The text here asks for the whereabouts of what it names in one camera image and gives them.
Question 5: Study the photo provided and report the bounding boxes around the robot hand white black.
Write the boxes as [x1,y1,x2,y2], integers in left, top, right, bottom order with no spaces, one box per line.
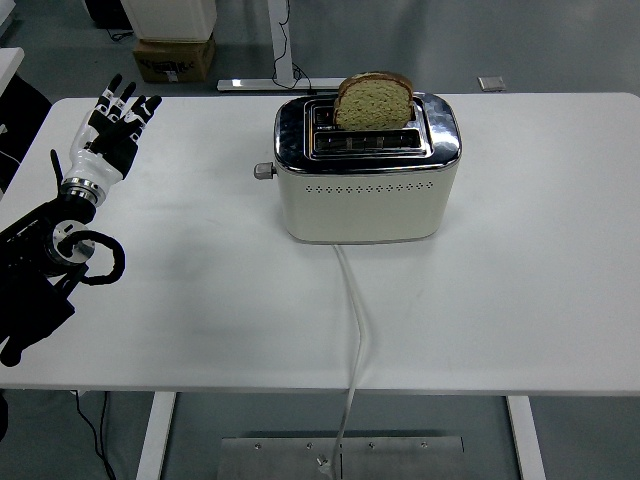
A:
[63,73,164,188]

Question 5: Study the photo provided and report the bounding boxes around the cream and chrome toaster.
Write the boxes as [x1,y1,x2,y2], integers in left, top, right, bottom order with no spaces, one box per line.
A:
[273,91,463,245]

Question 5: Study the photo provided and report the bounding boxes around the black chair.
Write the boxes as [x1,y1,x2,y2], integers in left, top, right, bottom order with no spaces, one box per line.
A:
[0,73,53,195]

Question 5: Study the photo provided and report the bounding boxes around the white side table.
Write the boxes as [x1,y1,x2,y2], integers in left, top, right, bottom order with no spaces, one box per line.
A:
[0,47,26,97]

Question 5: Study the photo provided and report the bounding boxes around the brown cardboard box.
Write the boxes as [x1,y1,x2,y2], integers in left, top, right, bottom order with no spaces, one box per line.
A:
[132,34,217,84]

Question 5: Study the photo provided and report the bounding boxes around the black box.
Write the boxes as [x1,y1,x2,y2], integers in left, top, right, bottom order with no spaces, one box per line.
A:
[83,0,134,30]

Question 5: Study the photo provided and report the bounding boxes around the white box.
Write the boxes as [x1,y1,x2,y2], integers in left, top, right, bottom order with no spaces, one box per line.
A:
[119,0,219,43]

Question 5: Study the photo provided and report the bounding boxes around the white desk leg with foot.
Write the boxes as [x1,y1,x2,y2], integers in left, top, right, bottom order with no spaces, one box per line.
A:
[216,0,351,93]

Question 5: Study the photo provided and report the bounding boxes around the white table leg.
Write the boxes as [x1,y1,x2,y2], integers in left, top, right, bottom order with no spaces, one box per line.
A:
[134,391,178,480]
[504,394,548,480]

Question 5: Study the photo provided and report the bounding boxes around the brown bread slice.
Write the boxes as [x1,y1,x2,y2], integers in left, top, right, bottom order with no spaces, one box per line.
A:
[333,71,416,132]

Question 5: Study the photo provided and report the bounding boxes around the grey metal plate with screws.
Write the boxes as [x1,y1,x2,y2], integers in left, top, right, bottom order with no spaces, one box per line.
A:
[218,436,465,480]

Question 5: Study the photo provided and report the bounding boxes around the thin black cable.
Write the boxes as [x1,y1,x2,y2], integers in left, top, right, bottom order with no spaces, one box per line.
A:
[272,0,314,94]

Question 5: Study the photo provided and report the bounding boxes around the black cable under table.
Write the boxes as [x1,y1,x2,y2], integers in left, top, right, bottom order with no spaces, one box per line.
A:
[69,390,118,480]

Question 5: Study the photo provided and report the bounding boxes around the white power cable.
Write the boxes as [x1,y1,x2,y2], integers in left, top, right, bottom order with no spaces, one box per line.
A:
[315,243,372,479]

